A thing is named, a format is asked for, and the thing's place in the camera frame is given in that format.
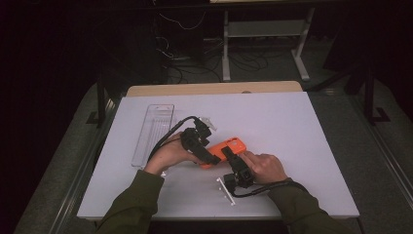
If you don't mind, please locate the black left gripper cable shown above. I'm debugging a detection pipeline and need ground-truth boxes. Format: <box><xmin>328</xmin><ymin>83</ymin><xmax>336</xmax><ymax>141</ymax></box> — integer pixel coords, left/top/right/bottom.
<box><xmin>147</xmin><ymin>115</ymin><xmax>199</xmax><ymax>164</ymax></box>

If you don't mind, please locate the white metal desk frame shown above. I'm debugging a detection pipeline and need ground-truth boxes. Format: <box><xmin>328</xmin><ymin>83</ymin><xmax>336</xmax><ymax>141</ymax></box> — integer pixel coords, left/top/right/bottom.
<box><xmin>222</xmin><ymin>8</ymin><xmax>316</xmax><ymax>82</ymax></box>

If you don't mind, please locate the person's right hand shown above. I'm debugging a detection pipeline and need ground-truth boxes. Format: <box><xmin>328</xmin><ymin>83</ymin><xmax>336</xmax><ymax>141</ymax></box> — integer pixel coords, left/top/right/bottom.
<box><xmin>240</xmin><ymin>150</ymin><xmax>289</xmax><ymax>184</ymax></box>

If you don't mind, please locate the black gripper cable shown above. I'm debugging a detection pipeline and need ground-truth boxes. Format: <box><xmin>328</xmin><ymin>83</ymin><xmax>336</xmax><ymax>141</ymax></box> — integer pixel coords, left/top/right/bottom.
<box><xmin>147</xmin><ymin>115</ymin><xmax>199</xmax><ymax>164</ymax></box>
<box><xmin>232</xmin><ymin>179</ymin><xmax>306</xmax><ymax>199</ymax></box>

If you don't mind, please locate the clear plastic tray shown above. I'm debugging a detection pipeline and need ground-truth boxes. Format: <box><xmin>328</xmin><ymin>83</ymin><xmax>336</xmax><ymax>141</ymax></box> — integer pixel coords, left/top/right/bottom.
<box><xmin>131</xmin><ymin>103</ymin><xmax>175</xmax><ymax>169</ymax></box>

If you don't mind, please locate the white table board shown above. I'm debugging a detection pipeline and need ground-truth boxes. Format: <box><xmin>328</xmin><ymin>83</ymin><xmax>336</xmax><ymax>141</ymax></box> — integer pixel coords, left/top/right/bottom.
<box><xmin>77</xmin><ymin>91</ymin><xmax>360</xmax><ymax>219</ymax></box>

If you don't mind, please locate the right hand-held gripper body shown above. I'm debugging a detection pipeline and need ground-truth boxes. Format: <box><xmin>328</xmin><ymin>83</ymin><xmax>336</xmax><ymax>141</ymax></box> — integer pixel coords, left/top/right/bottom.
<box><xmin>216</xmin><ymin>160</ymin><xmax>256</xmax><ymax>207</ymax></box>

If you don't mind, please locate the orange phone case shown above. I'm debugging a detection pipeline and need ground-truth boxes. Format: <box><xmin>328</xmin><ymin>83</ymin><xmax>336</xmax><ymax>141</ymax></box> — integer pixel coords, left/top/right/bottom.
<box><xmin>199</xmin><ymin>136</ymin><xmax>247</xmax><ymax>170</ymax></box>

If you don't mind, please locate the person's left hand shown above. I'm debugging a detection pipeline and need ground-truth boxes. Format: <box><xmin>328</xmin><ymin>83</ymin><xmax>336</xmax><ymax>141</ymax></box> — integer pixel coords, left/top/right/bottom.
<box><xmin>144</xmin><ymin>131</ymin><xmax>204</xmax><ymax>176</ymax></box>

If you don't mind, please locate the white hanging cable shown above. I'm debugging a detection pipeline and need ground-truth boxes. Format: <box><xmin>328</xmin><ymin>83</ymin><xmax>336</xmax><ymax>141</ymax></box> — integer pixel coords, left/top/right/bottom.
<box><xmin>158</xmin><ymin>11</ymin><xmax>207</xmax><ymax>32</ymax></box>

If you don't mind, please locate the black metal stand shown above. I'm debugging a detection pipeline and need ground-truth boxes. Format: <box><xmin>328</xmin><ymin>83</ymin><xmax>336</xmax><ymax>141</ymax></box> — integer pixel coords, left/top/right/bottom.
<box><xmin>363</xmin><ymin>64</ymin><xmax>392</xmax><ymax>125</ymax></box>
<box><xmin>86</xmin><ymin>77</ymin><xmax>108</xmax><ymax>129</ymax></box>

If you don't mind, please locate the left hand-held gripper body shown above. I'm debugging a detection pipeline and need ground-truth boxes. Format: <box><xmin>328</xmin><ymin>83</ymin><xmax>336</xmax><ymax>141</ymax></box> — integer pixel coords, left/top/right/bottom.
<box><xmin>179</xmin><ymin>116</ymin><xmax>218</xmax><ymax>152</ymax></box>

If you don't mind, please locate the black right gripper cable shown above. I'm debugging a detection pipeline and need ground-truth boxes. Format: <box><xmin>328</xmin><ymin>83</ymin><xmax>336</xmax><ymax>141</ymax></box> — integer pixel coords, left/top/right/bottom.
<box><xmin>232</xmin><ymin>179</ymin><xmax>306</xmax><ymax>199</ymax></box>

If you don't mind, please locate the bundle of floor cables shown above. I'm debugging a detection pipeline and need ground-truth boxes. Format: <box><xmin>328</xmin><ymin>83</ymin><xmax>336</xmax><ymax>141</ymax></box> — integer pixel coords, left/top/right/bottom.
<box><xmin>155</xmin><ymin>35</ymin><xmax>271</xmax><ymax>84</ymax></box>

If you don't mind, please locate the wooden table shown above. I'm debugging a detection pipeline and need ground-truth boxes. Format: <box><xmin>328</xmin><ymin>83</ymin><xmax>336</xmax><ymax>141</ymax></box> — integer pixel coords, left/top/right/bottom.
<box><xmin>126</xmin><ymin>80</ymin><xmax>304</xmax><ymax>98</ymax></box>

